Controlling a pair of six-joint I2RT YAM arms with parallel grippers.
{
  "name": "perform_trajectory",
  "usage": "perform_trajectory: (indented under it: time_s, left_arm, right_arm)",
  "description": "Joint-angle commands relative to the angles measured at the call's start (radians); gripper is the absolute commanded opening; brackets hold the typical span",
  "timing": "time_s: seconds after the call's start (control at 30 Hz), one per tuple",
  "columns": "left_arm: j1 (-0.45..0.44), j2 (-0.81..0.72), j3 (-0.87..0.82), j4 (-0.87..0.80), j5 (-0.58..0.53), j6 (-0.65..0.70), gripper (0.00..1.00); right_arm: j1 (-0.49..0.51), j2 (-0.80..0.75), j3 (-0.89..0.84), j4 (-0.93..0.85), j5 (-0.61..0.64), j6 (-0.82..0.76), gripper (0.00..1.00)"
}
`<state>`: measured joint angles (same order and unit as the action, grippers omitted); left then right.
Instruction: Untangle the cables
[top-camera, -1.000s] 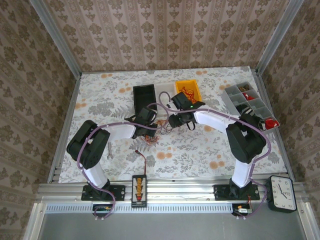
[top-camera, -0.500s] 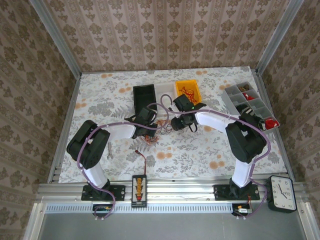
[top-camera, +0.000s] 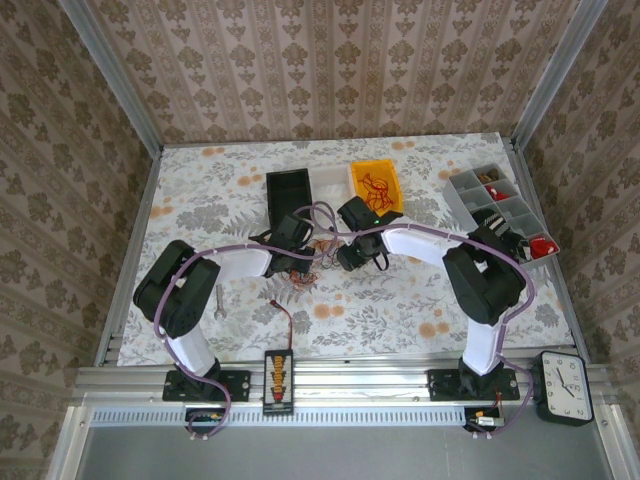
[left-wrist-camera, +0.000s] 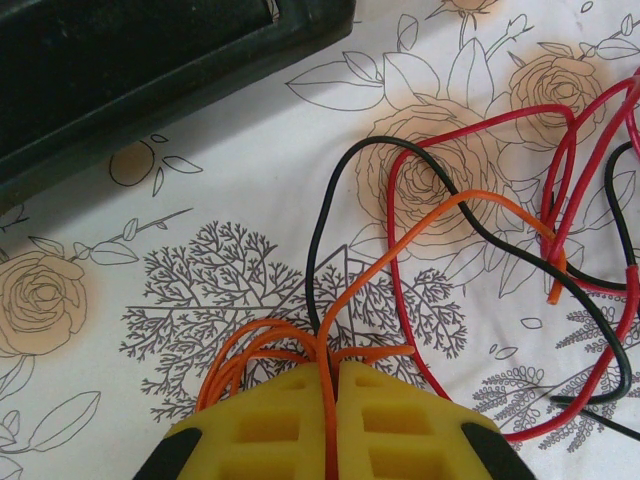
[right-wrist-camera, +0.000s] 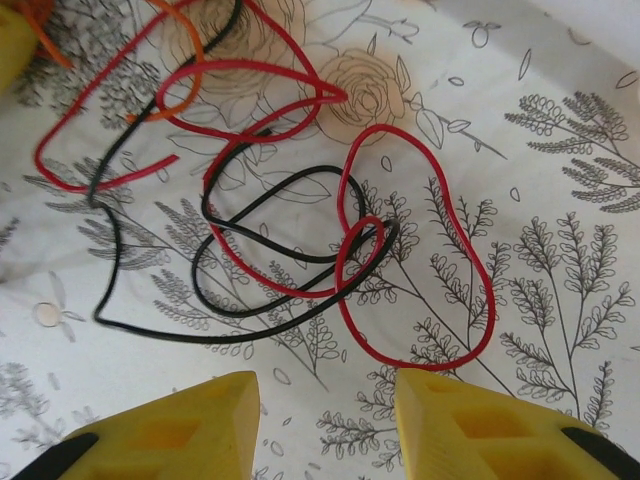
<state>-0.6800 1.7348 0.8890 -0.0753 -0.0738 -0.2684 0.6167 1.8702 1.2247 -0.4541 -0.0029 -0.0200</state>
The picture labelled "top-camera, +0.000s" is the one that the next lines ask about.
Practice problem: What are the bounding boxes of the thin red cable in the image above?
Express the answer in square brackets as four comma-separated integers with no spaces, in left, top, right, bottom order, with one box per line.
[287,239,334,291]

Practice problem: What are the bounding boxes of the thin black cable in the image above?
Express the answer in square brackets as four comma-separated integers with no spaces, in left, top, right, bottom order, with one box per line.
[299,239,346,271]

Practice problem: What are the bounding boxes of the red-black lead with connector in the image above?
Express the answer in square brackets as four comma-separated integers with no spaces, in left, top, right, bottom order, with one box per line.
[269,299,296,351]

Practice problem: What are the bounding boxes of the floral print tablecloth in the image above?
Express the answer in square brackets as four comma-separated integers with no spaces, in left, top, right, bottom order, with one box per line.
[117,132,576,366]

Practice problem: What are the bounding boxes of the black plastic bin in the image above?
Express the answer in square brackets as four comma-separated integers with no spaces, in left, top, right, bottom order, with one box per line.
[265,168,314,229]

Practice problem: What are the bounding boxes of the white plastic bin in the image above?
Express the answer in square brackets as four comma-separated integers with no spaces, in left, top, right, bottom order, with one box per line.
[309,166,355,201]

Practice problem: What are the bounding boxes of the yellow plastic bin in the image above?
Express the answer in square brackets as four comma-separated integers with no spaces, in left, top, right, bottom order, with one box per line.
[349,158,404,214]

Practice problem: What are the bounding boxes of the grey divided organizer box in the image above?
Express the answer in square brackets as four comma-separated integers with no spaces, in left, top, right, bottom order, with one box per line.
[444,163,560,271]

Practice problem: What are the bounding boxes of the black power distribution board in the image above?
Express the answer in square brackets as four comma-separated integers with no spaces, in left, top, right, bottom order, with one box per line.
[263,349,296,416]

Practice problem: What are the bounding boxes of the black and white small parts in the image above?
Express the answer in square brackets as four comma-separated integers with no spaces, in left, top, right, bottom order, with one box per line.
[472,209,512,237]

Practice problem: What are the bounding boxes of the small electronics board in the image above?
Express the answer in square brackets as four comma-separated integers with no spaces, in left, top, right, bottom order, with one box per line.
[464,407,506,432]
[185,408,227,427]

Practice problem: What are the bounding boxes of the black square analog clock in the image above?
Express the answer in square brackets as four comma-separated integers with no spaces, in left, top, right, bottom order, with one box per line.
[530,350,595,427]

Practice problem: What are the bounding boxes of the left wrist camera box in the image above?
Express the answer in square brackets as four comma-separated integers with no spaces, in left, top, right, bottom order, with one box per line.
[272,213,315,249]

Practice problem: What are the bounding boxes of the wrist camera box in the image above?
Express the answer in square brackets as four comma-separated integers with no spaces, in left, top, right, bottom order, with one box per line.
[272,213,315,249]
[337,195,382,232]

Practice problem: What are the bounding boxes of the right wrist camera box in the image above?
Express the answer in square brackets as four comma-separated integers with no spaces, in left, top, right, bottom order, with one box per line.
[337,195,382,232]

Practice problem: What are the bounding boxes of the red cable bundle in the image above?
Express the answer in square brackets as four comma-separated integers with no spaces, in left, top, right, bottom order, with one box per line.
[360,172,394,209]

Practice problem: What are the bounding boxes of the aluminium front rail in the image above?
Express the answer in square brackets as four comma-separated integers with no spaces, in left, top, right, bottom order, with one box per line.
[74,364,609,406]

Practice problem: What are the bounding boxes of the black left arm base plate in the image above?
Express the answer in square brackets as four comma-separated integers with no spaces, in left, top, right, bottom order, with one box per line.
[163,368,252,403]

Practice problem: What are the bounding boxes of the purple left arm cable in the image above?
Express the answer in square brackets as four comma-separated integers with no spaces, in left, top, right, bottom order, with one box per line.
[152,207,321,444]

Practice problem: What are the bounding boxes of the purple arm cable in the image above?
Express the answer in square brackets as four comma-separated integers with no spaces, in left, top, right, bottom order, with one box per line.
[152,207,321,444]
[309,201,537,442]

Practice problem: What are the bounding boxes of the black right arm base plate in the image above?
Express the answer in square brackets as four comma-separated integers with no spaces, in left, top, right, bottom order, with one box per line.
[427,368,521,403]

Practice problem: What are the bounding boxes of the slotted grey cable duct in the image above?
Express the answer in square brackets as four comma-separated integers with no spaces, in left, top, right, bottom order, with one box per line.
[89,407,469,426]

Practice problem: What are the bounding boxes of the aluminium side rail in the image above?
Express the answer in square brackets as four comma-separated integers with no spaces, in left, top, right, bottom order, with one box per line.
[504,137,591,351]
[94,147,164,366]

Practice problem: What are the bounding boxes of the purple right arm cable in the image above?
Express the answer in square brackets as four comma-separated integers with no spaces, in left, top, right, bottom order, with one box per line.
[309,201,537,442]

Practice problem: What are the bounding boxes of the aluminium frame post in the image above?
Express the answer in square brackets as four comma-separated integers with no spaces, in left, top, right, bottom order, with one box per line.
[59,0,165,151]
[509,0,609,146]

